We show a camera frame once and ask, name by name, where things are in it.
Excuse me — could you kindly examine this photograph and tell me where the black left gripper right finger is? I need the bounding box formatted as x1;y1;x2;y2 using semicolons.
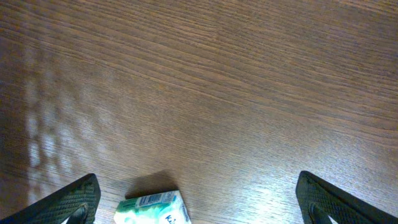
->
295;170;397;224

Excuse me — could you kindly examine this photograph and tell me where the teal tissue pack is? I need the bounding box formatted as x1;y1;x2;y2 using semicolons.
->
114;190;192;224

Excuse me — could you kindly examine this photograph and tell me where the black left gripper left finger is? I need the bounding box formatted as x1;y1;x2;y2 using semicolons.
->
1;173;101;224

